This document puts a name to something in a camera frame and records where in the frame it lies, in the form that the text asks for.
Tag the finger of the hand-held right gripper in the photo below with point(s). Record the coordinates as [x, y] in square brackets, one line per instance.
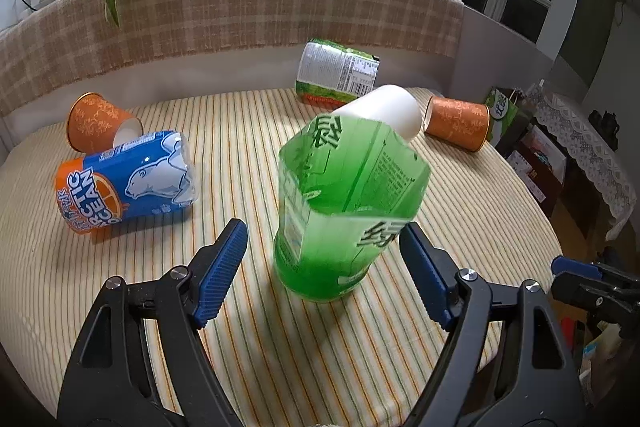
[562, 264]
[575, 289]

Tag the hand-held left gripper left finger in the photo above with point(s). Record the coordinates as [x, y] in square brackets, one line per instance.
[222, 272]

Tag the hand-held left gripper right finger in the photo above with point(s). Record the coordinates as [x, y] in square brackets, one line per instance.
[425, 277]

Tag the green tea bottle white cap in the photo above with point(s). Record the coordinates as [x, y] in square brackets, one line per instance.
[320, 257]

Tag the blue polar bear cup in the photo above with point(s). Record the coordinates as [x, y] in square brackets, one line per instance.
[135, 177]

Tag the orange patterned paper cup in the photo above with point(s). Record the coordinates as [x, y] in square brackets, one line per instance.
[95, 117]
[457, 119]

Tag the green white labelled cup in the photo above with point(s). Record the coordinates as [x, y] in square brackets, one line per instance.
[330, 67]

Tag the stacked cardboard boxes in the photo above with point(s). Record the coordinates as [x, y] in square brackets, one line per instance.
[540, 157]

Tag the side table with lace cloth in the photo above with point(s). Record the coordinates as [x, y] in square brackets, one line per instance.
[585, 147]

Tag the dark object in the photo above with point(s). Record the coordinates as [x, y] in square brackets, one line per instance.
[602, 129]

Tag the green white paper bag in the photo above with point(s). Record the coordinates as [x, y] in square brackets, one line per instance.
[502, 112]

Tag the grey sofa backrest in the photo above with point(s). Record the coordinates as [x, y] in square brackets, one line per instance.
[490, 52]

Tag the plaid beige blanket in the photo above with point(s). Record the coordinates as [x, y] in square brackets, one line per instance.
[225, 7]

